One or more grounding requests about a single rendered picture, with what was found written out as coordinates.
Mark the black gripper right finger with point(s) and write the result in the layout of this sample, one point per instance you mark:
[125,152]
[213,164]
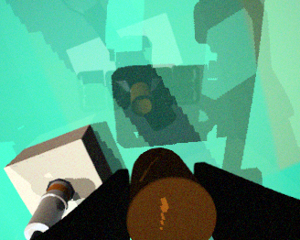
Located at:
[247,210]

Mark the cream block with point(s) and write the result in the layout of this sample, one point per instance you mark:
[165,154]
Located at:
[75,158]

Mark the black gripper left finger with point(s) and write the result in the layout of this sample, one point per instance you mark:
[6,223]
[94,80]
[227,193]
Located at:
[101,216]

